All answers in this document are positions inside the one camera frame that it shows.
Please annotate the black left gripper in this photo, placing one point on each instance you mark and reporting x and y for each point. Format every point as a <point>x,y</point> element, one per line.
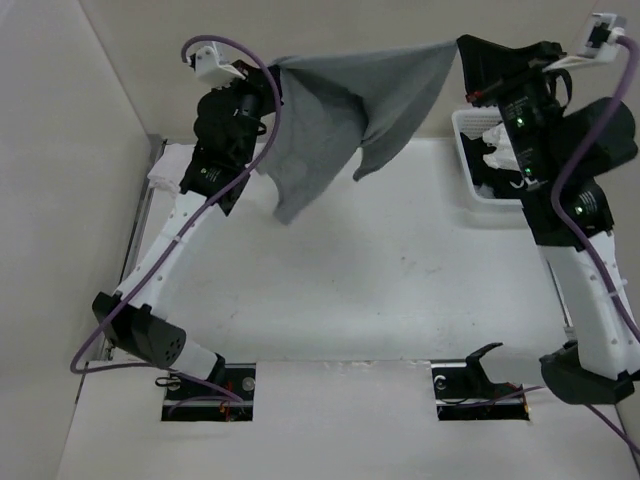
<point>257,82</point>

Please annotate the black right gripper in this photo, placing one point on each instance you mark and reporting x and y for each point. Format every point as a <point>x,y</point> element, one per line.
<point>494,71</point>

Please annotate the grey tank top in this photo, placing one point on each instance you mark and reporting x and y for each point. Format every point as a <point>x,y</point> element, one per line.
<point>336,105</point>

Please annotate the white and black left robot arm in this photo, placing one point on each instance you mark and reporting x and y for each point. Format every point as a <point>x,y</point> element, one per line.
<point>134,318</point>

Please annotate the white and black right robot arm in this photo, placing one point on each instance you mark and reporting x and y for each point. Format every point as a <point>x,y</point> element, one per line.
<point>560,154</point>

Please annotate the crumpled white tank top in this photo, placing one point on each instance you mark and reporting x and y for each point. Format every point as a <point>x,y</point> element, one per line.
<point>503,156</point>

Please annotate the folded white tank top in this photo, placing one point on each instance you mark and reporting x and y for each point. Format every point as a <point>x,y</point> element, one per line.
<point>169,170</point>

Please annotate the white plastic laundry basket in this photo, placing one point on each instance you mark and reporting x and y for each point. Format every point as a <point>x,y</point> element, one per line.
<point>469,125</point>

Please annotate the black garment in basket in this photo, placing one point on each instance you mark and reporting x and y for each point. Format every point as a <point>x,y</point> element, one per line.
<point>505,184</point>

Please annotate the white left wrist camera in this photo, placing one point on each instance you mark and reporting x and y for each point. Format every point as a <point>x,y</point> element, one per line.
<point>211,67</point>

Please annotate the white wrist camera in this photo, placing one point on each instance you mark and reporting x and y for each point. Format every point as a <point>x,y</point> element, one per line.
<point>211,67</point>
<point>595,42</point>

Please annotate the metal table edge rail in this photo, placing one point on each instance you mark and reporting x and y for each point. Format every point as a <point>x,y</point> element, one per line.
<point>157,144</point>

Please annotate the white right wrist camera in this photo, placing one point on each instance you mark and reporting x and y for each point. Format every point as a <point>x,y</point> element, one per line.
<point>595,42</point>

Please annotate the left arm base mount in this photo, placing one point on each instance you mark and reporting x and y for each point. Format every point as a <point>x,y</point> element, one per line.
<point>188,401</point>

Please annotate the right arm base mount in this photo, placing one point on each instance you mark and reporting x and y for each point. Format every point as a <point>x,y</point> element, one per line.
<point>465,392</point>

